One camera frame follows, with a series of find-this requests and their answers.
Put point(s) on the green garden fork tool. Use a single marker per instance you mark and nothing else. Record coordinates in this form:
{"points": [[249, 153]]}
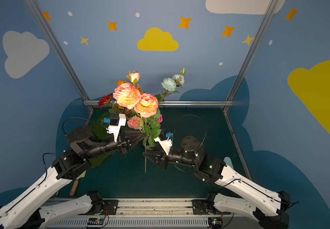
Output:
{"points": [[75, 184]]}

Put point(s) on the light blue garden trowel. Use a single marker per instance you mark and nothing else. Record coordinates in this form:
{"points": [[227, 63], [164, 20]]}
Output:
{"points": [[228, 161]]}

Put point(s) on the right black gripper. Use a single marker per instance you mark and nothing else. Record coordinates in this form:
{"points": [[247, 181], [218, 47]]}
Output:
{"points": [[162, 159]]}

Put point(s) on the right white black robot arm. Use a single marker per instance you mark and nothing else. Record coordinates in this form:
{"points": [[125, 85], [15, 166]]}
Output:
{"points": [[266, 207]]}

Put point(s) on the green artificial grass mat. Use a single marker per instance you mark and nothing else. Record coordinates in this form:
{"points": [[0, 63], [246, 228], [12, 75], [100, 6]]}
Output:
{"points": [[99, 129]]}

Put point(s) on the aluminium frame left post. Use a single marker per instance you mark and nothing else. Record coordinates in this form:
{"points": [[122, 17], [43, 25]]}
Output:
{"points": [[48, 31]]}

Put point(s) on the aluminium frame back bar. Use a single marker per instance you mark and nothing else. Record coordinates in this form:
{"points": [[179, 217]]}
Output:
{"points": [[197, 103]]}

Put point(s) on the pale blue white flower stem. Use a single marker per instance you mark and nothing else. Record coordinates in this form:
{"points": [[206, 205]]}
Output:
{"points": [[171, 84]]}

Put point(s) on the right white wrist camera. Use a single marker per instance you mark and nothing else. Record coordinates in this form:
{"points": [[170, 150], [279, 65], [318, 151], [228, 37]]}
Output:
{"points": [[165, 141]]}

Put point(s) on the aluminium frame right post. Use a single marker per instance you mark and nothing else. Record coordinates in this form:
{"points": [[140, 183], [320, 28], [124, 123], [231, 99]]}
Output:
{"points": [[262, 28]]}

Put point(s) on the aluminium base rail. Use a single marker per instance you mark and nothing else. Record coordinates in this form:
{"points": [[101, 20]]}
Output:
{"points": [[87, 213]]}

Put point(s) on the peach pink rose stem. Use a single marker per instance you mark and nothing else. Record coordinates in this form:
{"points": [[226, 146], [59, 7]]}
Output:
{"points": [[135, 122]]}

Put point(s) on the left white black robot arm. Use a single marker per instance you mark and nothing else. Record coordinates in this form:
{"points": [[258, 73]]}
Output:
{"points": [[84, 145]]}

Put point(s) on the orange poppy flower stem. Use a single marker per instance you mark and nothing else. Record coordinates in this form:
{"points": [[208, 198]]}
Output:
{"points": [[119, 83]]}

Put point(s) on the aluminium frame post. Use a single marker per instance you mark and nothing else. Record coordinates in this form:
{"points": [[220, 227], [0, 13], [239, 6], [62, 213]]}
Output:
{"points": [[48, 31], [262, 28]]}

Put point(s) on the magenta rose stem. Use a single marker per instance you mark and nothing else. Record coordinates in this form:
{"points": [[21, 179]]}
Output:
{"points": [[160, 120]]}

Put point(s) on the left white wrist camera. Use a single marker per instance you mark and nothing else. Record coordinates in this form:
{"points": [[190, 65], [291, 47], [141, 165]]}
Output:
{"points": [[115, 122]]}

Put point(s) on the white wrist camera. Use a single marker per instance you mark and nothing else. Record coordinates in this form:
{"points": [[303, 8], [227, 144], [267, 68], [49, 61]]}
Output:
{"points": [[115, 122], [165, 141]]}

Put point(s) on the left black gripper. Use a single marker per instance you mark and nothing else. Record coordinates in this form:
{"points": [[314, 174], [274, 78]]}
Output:
{"points": [[123, 143]]}

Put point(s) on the dark red flower stem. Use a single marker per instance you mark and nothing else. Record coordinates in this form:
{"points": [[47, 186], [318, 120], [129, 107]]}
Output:
{"points": [[107, 100]]}

